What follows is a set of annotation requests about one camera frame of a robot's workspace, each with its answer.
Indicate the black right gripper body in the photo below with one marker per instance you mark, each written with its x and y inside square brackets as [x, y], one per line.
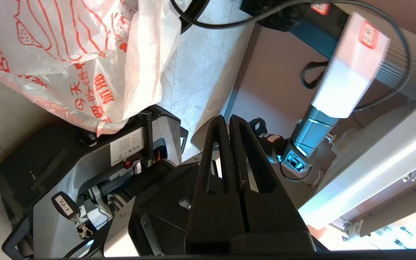
[265, 14]

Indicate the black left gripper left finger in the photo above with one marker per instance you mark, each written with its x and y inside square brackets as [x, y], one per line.
[215, 216]

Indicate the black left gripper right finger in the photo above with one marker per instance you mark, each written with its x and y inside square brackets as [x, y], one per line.
[273, 220]

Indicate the fresh white red-printed bag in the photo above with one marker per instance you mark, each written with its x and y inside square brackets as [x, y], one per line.
[67, 54]

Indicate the grey black robot base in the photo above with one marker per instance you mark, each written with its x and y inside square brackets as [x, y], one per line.
[60, 169]

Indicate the black key with tag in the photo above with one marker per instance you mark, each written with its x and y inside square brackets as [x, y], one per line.
[65, 208]

